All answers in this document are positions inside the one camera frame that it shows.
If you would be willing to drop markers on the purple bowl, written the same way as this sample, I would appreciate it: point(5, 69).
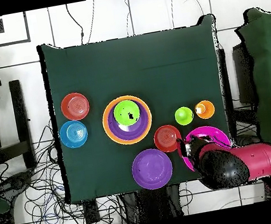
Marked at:
point(133, 131)
point(152, 168)

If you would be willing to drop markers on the grey floor stand base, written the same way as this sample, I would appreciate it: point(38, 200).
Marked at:
point(248, 139)
point(16, 182)

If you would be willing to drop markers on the black stand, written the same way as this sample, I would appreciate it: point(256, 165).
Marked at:
point(19, 111)

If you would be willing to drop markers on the small blue bowl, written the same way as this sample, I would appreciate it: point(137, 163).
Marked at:
point(73, 134)

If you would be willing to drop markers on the large pink bowl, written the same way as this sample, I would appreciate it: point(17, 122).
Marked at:
point(219, 133)

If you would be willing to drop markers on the black case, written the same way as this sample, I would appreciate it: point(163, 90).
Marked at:
point(242, 75)

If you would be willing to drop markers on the small red bowl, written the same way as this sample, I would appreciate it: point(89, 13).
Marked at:
point(75, 106)
point(166, 137)

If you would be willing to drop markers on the black power adapter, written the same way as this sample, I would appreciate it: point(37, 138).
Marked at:
point(91, 212)

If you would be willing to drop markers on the orange cup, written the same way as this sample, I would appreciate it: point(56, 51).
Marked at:
point(207, 111)

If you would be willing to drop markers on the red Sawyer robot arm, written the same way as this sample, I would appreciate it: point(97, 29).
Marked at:
point(257, 160)

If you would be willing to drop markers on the small green bowl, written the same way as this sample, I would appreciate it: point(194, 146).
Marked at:
point(122, 113)

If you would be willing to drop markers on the green cup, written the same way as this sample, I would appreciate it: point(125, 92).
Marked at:
point(184, 116)

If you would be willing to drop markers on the large orange bowl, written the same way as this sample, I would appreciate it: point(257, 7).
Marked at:
point(106, 127)

